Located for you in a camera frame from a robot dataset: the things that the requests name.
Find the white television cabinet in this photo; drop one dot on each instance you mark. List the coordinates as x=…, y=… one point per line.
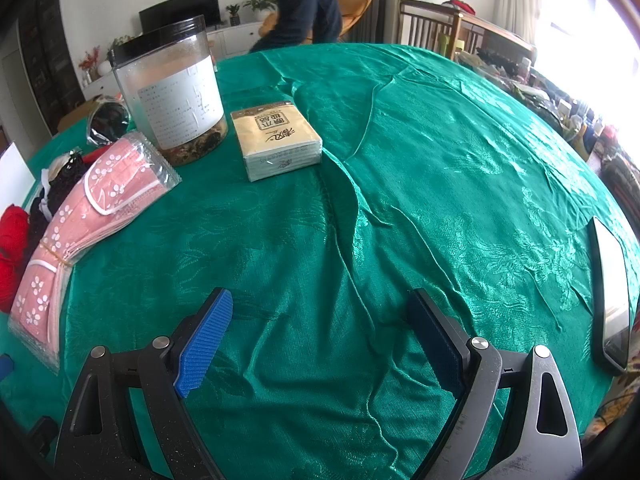
x=235, y=40

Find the red packet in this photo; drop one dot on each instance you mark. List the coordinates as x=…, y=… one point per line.
x=91, y=156

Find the beige tissue pack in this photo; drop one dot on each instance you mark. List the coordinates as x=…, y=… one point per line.
x=275, y=135

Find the cluttered side table items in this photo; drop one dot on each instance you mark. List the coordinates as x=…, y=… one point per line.
x=575, y=110

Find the red flower branches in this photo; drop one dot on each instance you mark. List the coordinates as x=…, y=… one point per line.
x=89, y=62

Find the green tablecloth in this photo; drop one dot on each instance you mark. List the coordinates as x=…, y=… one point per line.
x=400, y=185

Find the black smartphone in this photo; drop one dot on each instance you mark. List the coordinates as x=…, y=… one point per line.
x=612, y=285

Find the pink patterned wrapped roll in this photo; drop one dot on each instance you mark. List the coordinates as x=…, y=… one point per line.
x=100, y=200

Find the white cardboard box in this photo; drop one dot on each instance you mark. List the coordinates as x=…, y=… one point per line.
x=12, y=170

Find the dark wooden chair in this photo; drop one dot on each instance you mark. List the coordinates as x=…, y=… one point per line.
x=425, y=20

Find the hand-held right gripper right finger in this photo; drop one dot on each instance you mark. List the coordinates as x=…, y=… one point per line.
x=440, y=340

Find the dark display cabinet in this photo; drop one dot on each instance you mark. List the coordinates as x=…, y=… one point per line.
x=45, y=60

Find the orange lounge chair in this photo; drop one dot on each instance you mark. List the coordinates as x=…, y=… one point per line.
x=357, y=10

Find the red cloth on chair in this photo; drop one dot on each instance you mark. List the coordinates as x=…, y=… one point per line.
x=462, y=6

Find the small potted plant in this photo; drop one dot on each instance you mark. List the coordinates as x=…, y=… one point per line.
x=233, y=14

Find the black lace cloth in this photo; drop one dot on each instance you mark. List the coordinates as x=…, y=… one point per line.
x=60, y=180

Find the red yarn ball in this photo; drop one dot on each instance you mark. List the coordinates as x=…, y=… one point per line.
x=12, y=240

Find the round white vase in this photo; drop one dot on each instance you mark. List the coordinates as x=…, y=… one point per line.
x=104, y=68

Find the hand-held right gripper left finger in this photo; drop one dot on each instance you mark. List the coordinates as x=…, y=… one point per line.
x=205, y=340

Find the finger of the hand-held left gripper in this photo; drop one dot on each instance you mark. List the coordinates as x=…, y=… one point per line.
x=5, y=366
x=44, y=435

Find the clear jar with black lid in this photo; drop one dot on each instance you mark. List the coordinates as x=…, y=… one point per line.
x=170, y=100

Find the dark item in clear bag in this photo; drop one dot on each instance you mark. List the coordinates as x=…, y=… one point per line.
x=107, y=120

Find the black television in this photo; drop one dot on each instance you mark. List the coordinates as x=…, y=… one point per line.
x=180, y=10

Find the white sheer curtain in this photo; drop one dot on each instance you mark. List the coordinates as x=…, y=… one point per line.
x=520, y=0

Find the large green potted plant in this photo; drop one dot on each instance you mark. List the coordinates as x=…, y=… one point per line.
x=260, y=2

